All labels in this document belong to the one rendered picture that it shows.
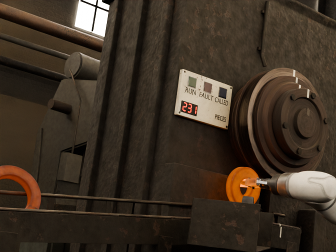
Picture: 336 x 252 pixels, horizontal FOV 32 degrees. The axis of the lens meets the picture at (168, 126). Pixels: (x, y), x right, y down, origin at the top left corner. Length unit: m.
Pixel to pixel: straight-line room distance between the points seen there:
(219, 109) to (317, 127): 0.40
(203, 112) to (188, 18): 0.38
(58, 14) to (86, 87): 2.44
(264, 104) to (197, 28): 0.40
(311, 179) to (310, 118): 0.47
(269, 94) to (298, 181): 0.47
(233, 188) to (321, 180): 0.38
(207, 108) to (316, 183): 0.58
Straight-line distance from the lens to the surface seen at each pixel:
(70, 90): 6.97
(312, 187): 2.00
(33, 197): 1.84
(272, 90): 2.39
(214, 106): 2.37
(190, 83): 2.30
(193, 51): 2.37
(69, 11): 9.07
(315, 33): 2.92
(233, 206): 1.76
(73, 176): 6.40
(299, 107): 2.41
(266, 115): 2.33
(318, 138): 2.48
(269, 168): 2.37
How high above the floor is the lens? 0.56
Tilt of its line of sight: 12 degrees up
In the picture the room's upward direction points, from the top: 8 degrees clockwise
